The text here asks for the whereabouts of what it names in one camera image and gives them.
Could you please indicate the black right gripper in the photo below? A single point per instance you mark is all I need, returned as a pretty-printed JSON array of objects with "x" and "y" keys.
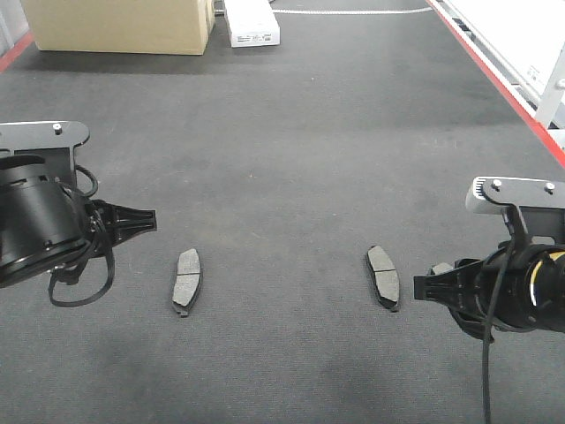
[{"x": 527, "y": 295}]

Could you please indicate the white long box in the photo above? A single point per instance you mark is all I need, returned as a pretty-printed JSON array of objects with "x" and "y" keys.
[{"x": 251, "y": 23}]

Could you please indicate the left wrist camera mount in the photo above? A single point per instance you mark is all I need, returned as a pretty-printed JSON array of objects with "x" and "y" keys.
[{"x": 18, "y": 136}]

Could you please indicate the cardboard box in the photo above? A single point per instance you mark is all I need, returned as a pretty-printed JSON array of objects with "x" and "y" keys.
[{"x": 144, "y": 27}]

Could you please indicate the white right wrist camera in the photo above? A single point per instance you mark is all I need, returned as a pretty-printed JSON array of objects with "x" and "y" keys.
[{"x": 531, "y": 207}]

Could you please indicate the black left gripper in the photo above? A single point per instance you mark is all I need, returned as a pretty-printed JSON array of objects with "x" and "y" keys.
[{"x": 47, "y": 224}]

